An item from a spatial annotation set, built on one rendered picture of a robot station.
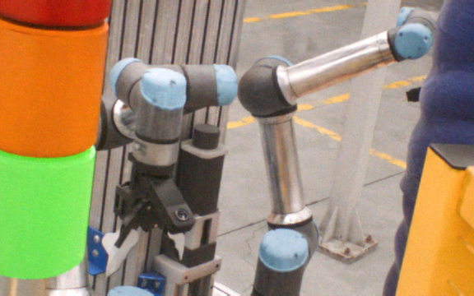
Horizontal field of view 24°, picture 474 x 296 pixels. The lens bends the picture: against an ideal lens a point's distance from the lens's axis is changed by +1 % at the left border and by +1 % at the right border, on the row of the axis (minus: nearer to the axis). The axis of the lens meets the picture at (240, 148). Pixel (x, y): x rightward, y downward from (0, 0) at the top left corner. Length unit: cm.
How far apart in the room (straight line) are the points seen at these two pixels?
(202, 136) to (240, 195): 374
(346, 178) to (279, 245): 294
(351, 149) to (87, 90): 507
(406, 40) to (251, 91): 38
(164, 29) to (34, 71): 186
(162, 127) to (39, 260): 134
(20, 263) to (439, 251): 49
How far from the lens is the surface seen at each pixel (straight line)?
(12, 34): 43
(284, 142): 269
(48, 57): 43
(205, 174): 240
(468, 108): 205
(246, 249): 551
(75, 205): 46
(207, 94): 193
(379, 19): 531
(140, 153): 183
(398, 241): 222
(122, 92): 188
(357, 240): 569
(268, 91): 251
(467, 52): 203
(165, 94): 178
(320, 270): 543
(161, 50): 230
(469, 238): 90
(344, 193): 559
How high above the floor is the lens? 239
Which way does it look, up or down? 21 degrees down
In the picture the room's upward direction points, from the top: 9 degrees clockwise
